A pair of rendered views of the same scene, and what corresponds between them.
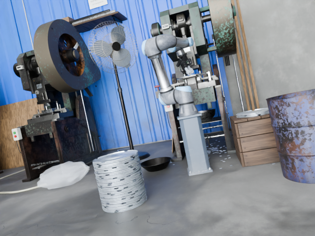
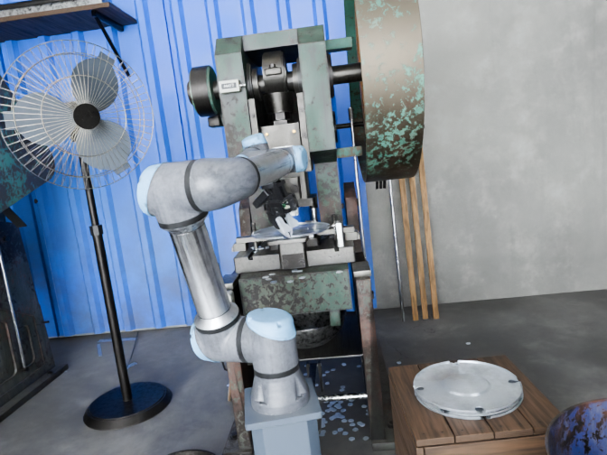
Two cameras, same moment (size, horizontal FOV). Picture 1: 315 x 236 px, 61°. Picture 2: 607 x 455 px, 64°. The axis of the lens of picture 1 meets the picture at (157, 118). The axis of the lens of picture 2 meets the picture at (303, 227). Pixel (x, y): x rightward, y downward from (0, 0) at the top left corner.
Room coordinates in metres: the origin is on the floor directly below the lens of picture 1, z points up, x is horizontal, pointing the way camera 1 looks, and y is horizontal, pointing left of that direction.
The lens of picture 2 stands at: (0.91, -0.15, 1.07)
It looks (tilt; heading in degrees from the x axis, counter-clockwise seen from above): 9 degrees down; 350
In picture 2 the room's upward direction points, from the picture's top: 7 degrees counter-clockwise
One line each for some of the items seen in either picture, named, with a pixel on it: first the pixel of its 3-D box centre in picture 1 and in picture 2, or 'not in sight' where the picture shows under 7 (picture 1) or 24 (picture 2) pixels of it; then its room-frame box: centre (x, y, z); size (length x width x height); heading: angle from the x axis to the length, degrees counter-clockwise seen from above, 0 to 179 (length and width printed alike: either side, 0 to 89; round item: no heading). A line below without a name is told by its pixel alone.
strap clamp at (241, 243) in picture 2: (177, 83); (252, 236); (2.82, -0.28, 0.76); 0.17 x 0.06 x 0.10; 76
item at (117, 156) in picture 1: (115, 156); not in sight; (1.68, 0.31, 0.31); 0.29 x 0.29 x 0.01
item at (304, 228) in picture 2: (191, 76); (291, 230); (2.66, -0.41, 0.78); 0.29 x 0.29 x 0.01
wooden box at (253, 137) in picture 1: (259, 135); (470, 447); (2.09, -0.77, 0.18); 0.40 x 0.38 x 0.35; 169
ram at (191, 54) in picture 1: (187, 52); (284, 160); (2.74, -0.43, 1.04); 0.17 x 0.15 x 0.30; 166
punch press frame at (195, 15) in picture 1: (192, 73); (294, 208); (2.92, -0.48, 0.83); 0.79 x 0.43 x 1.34; 166
